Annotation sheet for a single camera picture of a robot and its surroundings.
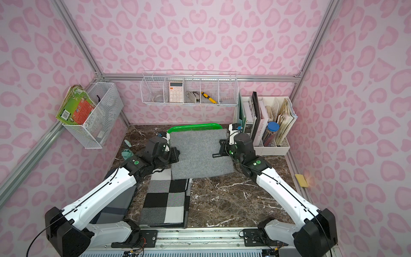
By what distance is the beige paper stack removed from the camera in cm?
90

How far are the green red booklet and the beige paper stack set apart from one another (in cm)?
101

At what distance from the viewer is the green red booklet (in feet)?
2.22
